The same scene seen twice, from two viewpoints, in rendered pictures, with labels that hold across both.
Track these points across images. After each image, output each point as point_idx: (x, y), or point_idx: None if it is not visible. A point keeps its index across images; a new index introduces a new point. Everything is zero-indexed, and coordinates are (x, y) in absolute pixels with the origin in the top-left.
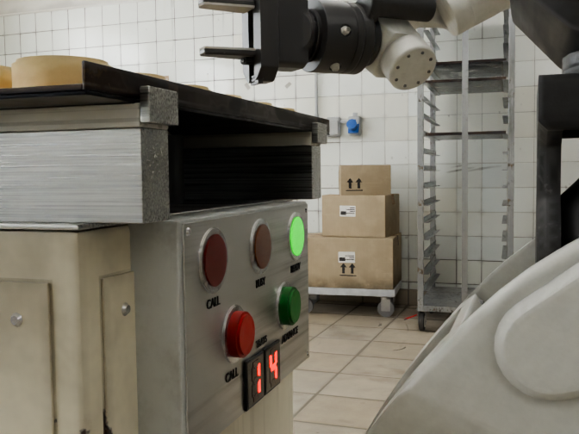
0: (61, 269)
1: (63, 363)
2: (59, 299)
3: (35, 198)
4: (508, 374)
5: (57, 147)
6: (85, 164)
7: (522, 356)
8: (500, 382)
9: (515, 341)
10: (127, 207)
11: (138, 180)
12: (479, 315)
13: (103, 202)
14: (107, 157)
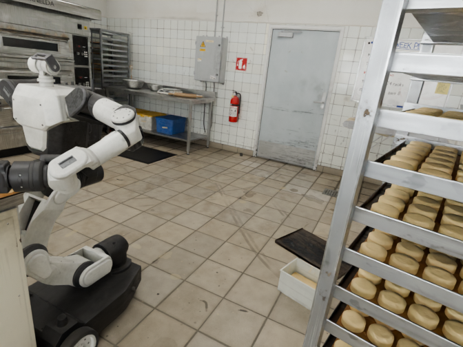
0: (14, 213)
1: (16, 226)
2: (14, 217)
3: (5, 206)
4: (56, 202)
5: (8, 197)
6: (14, 198)
7: (58, 200)
8: (54, 204)
9: (57, 198)
10: (21, 202)
11: (23, 197)
12: (51, 197)
13: (17, 202)
14: (17, 196)
